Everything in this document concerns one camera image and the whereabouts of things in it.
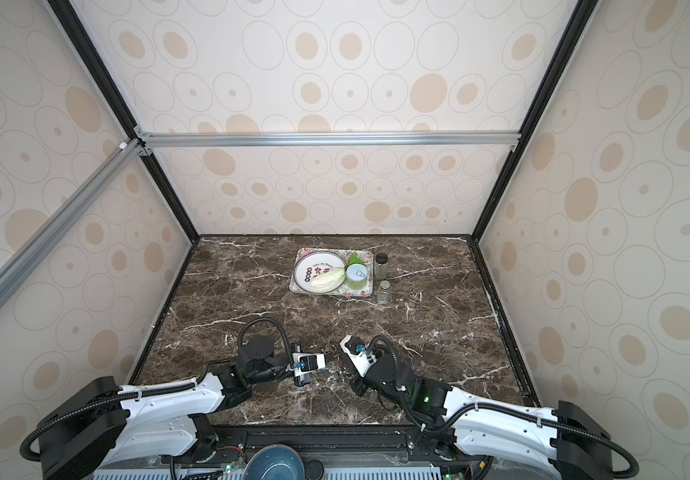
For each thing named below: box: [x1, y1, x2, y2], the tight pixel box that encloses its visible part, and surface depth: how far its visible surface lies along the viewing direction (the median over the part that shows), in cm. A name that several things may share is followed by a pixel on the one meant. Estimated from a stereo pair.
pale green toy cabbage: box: [309, 267, 346, 293], surface depth 105 cm
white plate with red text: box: [293, 250, 347, 293], surface depth 110 cm
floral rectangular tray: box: [289, 248, 374, 297], surface depth 105 cm
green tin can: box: [346, 263, 368, 291], surface depth 104 cm
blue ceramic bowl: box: [242, 444, 306, 480], surface depth 70 cm
